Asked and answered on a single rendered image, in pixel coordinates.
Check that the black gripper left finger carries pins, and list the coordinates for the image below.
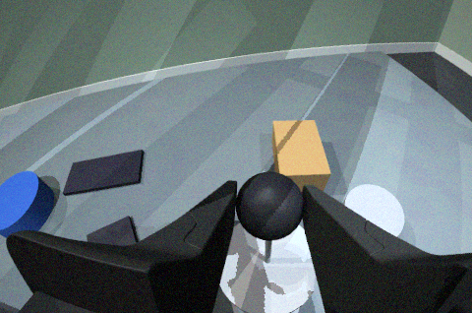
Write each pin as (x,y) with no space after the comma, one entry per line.
(176,270)

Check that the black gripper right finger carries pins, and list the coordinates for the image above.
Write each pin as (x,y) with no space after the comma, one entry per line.
(361,268)

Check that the tan rectangular block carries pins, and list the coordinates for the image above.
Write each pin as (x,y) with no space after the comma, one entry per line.
(298,153)

